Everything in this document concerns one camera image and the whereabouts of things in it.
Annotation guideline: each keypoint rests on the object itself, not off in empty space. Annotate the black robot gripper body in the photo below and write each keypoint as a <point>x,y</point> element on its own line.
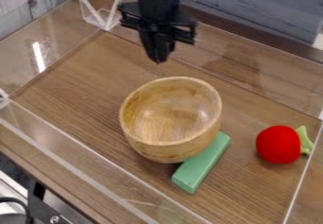
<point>158,16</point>

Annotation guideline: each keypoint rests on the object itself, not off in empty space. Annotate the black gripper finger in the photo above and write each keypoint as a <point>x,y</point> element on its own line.
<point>165,44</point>
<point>148,43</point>

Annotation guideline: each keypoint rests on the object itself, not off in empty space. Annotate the light wooden bowl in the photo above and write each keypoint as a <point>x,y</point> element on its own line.
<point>169,118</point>

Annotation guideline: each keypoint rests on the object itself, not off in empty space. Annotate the green rectangular block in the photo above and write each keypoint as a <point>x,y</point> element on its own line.
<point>193,170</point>

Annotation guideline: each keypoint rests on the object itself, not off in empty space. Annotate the red plush tomato toy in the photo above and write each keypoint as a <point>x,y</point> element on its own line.
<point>281,144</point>

